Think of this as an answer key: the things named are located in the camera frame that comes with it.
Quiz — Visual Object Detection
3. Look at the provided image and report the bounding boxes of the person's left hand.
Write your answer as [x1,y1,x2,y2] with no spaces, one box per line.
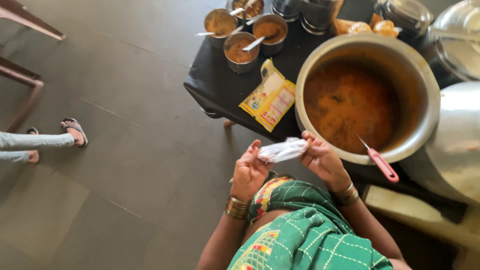
[230,139,274,202]

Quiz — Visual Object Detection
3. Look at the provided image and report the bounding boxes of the person's right hand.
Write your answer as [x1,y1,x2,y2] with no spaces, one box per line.
[298,130,352,192]

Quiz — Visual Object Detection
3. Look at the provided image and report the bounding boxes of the clear plastic bag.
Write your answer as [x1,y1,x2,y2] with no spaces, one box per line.
[257,137,310,164]

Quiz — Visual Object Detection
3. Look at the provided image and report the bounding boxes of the gold bangles on left wrist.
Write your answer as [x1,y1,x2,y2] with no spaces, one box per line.
[224,194,252,220]

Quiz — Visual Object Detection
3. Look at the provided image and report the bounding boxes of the gold bangles on wrist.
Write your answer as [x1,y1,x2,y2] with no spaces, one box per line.
[224,194,252,220]
[332,181,360,207]

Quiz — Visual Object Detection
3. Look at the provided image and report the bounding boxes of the gold bangles on right wrist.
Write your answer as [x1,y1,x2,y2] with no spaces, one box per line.
[332,181,360,207]

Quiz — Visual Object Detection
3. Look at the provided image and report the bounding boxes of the large steel curry pot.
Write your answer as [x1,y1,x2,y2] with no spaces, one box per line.
[295,34,442,166]

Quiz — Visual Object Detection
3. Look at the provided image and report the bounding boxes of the green checked sari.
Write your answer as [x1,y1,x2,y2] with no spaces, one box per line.
[227,172,394,270]

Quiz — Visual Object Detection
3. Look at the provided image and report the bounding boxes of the yellow printed packet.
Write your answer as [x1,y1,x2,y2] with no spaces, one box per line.
[238,58,297,133]

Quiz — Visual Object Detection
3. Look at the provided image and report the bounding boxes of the black covered table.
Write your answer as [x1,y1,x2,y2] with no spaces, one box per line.
[183,0,467,222]

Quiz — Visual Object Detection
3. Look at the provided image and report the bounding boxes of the beige bench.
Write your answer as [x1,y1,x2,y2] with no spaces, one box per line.
[363,185,480,253]

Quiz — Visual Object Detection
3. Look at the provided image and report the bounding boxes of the small steel curry bowl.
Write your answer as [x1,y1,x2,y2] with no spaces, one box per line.
[223,31,260,74]
[228,0,265,20]
[203,8,239,49]
[251,13,289,56]

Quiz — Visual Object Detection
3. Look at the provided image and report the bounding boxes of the big steel vessel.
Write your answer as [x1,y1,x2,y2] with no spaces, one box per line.
[398,80,480,206]

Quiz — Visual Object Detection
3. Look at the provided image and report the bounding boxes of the plastic bags of orange food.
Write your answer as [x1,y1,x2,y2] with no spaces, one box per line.
[333,13,403,38]

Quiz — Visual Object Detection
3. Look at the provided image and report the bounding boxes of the lidded steel container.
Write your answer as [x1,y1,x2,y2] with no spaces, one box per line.
[374,0,435,37]

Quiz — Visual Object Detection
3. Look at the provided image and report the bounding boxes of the large steel lid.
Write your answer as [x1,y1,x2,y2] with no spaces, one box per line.
[428,0,480,82]

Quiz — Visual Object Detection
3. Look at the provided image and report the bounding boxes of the brown wooden furniture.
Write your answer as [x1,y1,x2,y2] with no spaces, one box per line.
[0,0,67,41]

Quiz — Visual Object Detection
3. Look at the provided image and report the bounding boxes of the red-handled ladle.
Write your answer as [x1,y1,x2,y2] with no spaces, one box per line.
[344,122,400,184]

